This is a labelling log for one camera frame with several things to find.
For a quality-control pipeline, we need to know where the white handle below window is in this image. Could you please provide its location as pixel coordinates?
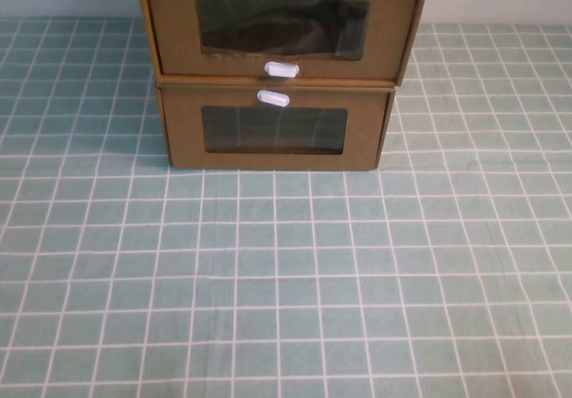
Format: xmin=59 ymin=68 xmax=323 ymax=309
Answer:
xmin=263 ymin=61 xmax=299 ymax=80

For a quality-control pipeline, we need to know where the lower cardboard drawer with window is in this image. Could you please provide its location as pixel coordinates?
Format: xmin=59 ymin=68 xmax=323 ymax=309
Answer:
xmin=155 ymin=81 xmax=396 ymax=170

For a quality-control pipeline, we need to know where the green checkered tablecloth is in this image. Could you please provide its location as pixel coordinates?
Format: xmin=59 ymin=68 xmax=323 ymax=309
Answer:
xmin=0 ymin=16 xmax=572 ymax=398

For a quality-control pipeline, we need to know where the white handle above window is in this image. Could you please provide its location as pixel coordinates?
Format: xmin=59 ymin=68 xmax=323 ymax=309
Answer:
xmin=256 ymin=88 xmax=292 ymax=107

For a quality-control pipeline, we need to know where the cardboard drawer, handle above window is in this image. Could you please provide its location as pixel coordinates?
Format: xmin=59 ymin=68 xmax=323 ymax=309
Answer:
xmin=160 ymin=87 xmax=390 ymax=169

